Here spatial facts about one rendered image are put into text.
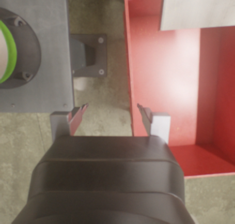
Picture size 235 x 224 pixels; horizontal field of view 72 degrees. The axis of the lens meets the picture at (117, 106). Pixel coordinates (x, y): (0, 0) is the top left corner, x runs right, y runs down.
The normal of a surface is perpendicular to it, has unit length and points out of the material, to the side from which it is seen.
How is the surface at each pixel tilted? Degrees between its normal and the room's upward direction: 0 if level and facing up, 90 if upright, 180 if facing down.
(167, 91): 0
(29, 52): 70
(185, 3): 30
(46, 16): 0
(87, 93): 0
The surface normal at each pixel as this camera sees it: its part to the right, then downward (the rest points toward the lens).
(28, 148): 0.00, 0.28
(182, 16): 0.04, 0.72
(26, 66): 0.85, 0.51
